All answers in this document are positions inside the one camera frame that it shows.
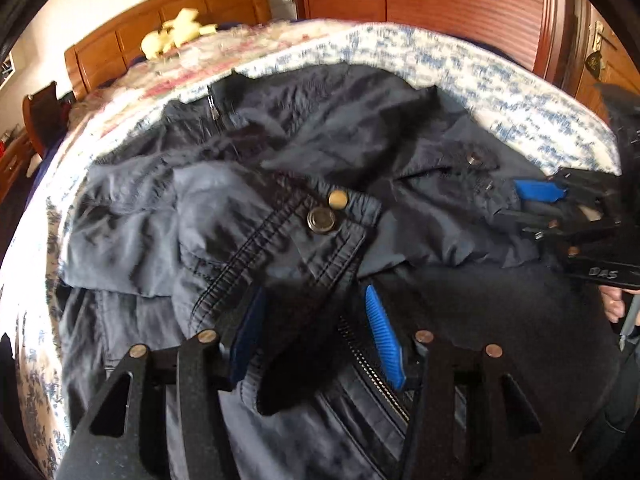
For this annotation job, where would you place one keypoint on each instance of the blue floral bed sheet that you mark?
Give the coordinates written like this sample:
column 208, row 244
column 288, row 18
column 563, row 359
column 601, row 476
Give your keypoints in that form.
column 500, row 95

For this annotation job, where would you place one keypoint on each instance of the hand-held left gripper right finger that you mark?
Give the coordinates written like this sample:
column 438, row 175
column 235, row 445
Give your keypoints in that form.
column 385, row 340

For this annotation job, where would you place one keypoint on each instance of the yellow plush toy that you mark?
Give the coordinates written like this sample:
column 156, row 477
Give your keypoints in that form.
column 172, row 32

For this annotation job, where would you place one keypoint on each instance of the wooden desk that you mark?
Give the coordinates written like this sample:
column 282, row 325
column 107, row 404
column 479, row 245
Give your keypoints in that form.
column 12, row 165

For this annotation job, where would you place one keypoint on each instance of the wooden bed headboard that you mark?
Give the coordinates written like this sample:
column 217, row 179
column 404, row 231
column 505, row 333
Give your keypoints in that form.
column 125, row 35

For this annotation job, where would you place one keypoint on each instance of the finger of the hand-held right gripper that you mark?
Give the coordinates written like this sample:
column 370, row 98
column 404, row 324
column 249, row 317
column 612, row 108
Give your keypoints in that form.
column 540, row 191
column 540, row 227

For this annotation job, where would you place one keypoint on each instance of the person's right hand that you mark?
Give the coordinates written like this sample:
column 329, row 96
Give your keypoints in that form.
column 612, row 305

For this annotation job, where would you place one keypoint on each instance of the wooden chair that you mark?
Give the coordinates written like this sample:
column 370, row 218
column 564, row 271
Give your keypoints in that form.
column 42, row 115

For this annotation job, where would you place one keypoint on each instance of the black jacket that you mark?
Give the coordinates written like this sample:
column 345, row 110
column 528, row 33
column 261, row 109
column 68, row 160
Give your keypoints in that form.
column 300, row 135

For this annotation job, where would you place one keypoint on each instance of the pink floral quilt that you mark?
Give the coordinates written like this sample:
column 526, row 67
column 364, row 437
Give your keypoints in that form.
column 240, row 40

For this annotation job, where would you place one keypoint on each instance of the person's dark clothing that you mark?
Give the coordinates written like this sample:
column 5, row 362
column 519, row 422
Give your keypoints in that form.
column 617, row 410

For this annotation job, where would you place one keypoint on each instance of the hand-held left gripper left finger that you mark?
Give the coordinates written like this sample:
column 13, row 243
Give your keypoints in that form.
column 200, row 400

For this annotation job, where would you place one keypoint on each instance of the wooden louvred wardrobe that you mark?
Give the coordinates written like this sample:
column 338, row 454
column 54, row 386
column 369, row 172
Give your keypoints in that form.
column 450, row 0

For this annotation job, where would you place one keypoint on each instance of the wooden door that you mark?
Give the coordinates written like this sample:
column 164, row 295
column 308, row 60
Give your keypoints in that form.
column 615, row 60

